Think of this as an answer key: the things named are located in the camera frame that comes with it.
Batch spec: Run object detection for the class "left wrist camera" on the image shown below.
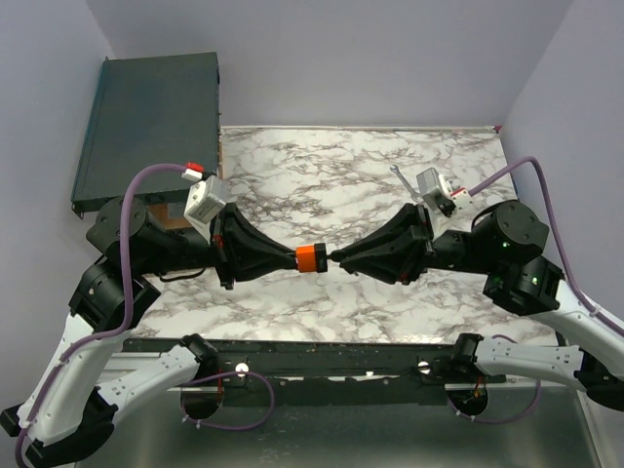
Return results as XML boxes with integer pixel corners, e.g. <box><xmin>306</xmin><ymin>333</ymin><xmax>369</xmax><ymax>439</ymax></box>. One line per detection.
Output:
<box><xmin>183</xmin><ymin>175</ymin><xmax>229</xmax><ymax>241</ymax></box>

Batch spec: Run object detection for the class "small thin wrench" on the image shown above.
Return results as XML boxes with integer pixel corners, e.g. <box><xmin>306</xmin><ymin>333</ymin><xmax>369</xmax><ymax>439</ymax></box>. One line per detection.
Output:
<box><xmin>390</xmin><ymin>165</ymin><xmax>420</xmax><ymax>203</ymax></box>

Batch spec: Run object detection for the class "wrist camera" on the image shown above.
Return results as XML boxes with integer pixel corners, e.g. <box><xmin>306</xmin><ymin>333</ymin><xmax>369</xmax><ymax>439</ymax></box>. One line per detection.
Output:
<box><xmin>183</xmin><ymin>175</ymin><xmax>229</xmax><ymax>241</ymax></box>
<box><xmin>416</xmin><ymin>168</ymin><xmax>474</xmax><ymax>240</ymax></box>

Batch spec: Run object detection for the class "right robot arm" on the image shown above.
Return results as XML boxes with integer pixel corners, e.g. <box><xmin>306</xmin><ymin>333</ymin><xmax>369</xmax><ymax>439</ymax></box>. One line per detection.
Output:
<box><xmin>330</xmin><ymin>200</ymin><xmax>623</xmax><ymax>410</ymax></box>

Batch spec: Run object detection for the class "dark green metal box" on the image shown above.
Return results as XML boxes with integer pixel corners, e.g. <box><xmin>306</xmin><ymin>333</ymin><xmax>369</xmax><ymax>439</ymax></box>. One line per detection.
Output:
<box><xmin>70</xmin><ymin>52</ymin><xmax>221</xmax><ymax>215</ymax></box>

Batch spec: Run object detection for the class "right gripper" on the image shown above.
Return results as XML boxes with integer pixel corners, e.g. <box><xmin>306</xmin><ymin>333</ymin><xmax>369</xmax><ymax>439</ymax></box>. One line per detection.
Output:
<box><xmin>338</xmin><ymin>204</ymin><xmax>497</xmax><ymax>287</ymax></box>

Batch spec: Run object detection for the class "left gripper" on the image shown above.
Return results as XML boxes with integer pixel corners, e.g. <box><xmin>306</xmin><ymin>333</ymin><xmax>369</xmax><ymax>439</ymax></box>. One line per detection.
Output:
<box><xmin>136</xmin><ymin>201</ymin><xmax>298</xmax><ymax>289</ymax></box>

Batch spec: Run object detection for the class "wooden board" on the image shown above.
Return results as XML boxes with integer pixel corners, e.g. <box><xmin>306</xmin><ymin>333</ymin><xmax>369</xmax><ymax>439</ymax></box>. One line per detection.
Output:
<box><xmin>145</xmin><ymin>155</ymin><xmax>225</xmax><ymax>230</ymax></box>

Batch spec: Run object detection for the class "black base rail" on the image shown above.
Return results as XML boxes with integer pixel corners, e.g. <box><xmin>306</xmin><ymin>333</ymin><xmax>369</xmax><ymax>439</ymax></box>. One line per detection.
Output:
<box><xmin>131</xmin><ymin>338</ymin><xmax>508</xmax><ymax>407</ymax></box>

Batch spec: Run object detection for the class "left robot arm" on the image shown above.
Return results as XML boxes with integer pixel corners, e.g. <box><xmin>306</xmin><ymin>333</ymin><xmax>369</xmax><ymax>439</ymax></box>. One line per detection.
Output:
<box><xmin>1</xmin><ymin>197</ymin><xmax>297</xmax><ymax>467</ymax></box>

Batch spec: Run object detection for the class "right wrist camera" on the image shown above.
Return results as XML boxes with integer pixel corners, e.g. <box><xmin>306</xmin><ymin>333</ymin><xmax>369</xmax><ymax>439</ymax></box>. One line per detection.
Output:
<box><xmin>416</xmin><ymin>168</ymin><xmax>474</xmax><ymax>240</ymax></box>

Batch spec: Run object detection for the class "orange padlock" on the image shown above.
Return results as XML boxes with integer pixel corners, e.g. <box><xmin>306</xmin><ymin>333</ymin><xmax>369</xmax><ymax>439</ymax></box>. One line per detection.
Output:
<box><xmin>294</xmin><ymin>243</ymin><xmax>329</xmax><ymax>273</ymax></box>

